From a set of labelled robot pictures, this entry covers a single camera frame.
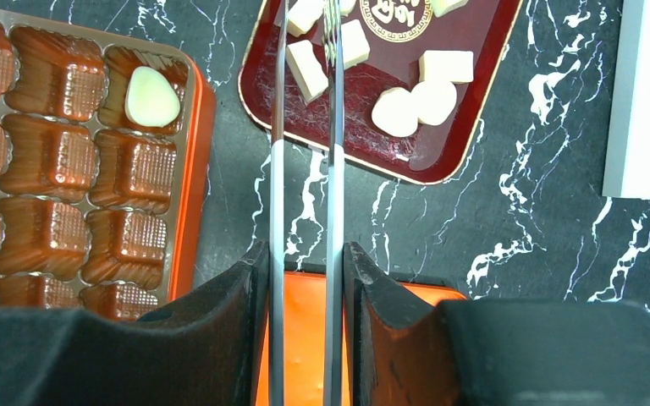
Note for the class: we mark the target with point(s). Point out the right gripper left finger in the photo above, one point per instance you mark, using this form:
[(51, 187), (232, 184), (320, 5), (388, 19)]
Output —
[(204, 348)]

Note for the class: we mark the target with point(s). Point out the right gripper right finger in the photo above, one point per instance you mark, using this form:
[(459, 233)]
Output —
[(405, 351)]

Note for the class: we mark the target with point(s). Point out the oval white chocolate piece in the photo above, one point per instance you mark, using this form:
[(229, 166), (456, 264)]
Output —
[(150, 100)]

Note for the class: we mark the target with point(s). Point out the rectangular white chocolate piece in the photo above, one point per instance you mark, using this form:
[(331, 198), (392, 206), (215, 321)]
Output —
[(306, 69)]

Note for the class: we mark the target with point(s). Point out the orange chocolate box with tray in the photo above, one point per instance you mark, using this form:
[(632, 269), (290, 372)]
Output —
[(95, 211)]

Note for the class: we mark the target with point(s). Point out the round white chocolate piece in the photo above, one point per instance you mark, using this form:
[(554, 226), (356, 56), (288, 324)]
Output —
[(395, 113)]

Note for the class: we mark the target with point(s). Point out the square white chocolate piece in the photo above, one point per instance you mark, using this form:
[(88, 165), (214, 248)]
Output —
[(456, 66)]

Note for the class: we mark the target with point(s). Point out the dark red chocolate tray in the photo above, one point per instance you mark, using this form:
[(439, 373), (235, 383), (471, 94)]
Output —
[(433, 153)]

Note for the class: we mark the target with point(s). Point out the orange box lid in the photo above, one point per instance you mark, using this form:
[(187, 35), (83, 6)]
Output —
[(304, 331)]

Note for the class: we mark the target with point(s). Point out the white board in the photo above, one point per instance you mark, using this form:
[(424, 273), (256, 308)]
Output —
[(627, 164)]

